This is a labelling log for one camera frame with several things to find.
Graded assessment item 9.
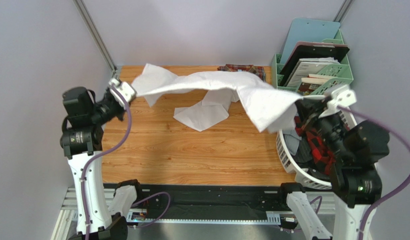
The white long sleeve shirt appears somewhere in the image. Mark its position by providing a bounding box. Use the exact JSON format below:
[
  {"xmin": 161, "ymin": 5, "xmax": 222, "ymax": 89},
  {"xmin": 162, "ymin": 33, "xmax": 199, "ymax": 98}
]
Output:
[{"xmin": 131, "ymin": 64, "xmax": 303, "ymax": 133}]

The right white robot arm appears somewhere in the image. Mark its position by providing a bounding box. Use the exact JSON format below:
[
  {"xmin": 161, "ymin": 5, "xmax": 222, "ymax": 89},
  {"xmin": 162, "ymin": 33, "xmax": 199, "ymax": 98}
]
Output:
[{"xmin": 280, "ymin": 99, "xmax": 389, "ymax": 240}]

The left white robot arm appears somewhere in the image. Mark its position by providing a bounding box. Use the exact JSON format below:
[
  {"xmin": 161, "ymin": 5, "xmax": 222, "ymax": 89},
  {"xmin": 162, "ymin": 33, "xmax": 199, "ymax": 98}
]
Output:
[{"xmin": 60, "ymin": 82, "xmax": 141, "ymax": 240}]

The dark red book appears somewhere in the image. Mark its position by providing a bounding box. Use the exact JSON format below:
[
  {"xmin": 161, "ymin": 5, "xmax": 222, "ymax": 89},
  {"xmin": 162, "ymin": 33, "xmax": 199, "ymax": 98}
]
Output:
[{"xmin": 296, "ymin": 74, "xmax": 334, "ymax": 96}]

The green desk organizer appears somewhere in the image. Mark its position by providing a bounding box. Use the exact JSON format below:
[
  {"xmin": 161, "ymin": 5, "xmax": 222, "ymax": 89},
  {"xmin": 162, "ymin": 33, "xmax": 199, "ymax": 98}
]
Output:
[{"xmin": 271, "ymin": 30, "xmax": 354, "ymax": 95}]

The white laundry basket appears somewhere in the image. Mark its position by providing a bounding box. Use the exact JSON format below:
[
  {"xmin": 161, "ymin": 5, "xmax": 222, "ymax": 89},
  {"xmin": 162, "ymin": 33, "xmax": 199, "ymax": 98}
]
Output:
[{"xmin": 275, "ymin": 94, "xmax": 358, "ymax": 191}]

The white booklet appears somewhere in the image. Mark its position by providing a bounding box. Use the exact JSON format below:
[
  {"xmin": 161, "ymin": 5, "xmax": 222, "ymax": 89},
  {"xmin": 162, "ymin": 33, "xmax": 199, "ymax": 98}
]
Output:
[{"xmin": 284, "ymin": 57, "xmax": 340, "ymax": 88}]

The red black plaid shirt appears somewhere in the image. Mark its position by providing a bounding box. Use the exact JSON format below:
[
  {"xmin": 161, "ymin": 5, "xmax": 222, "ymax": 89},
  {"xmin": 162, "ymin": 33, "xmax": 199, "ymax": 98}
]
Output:
[{"xmin": 294, "ymin": 116, "xmax": 335, "ymax": 176}]

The folded plaid shirt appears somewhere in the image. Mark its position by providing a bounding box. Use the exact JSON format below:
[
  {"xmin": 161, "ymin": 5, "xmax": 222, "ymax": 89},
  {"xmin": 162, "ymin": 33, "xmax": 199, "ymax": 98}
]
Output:
[{"xmin": 217, "ymin": 64, "xmax": 266, "ymax": 82}]

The black clipboard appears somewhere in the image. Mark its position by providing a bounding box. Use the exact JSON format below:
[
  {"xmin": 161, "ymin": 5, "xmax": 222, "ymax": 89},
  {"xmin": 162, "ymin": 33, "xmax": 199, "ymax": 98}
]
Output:
[{"xmin": 280, "ymin": 41, "xmax": 350, "ymax": 87}]

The blue clipboard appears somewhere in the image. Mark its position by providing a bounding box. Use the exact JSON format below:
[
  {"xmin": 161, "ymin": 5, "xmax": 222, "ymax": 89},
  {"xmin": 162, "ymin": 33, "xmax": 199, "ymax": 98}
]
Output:
[{"xmin": 279, "ymin": 18, "xmax": 341, "ymax": 64}]

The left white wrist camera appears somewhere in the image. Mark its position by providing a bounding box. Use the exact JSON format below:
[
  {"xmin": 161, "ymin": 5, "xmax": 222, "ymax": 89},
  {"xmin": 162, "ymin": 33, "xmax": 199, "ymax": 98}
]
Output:
[{"xmin": 108, "ymin": 78, "xmax": 137, "ymax": 107}]

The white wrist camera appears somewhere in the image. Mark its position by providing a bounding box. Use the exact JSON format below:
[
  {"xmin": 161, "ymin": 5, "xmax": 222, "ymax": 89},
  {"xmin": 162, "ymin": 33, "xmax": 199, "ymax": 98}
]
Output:
[
  {"xmin": 319, "ymin": 84, "xmax": 357, "ymax": 118},
  {"xmin": 108, "ymin": 78, "xmax": 137, "ymax": 107}
]

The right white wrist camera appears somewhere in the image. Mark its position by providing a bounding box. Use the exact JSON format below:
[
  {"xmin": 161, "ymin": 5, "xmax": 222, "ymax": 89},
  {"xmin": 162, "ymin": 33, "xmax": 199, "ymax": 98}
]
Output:
[{"xmin": 319, "ymin": 84, "xmax": 357, "ymax": 118}]

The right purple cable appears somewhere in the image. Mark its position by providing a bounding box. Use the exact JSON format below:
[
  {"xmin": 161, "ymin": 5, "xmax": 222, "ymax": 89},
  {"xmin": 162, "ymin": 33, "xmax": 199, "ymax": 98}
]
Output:
[{"xmin": 278, "ymin": 105, "xmax": 410, "ymax": 240}]

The aluminium frame rail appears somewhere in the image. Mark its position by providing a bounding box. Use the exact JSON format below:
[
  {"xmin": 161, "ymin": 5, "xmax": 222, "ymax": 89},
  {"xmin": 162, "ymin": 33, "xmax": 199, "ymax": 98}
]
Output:
[{"xmin": 51, "ymin": 66, "xmax": 373, "ymax": 240}]

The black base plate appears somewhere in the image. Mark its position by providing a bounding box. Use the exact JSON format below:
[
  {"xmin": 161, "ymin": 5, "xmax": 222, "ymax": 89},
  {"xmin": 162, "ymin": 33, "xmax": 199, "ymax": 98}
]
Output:
[{"xmin": 138, "ymin": 184, "xmax": 290, "ymax": 221}]

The white slotted cable duct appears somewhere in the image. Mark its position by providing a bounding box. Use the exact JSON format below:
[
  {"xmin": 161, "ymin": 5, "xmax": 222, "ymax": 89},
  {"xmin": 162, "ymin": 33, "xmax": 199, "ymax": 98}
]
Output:
[{"xmin": 125, "ymin": 210, "xmax": 281, "ymax": 226}]

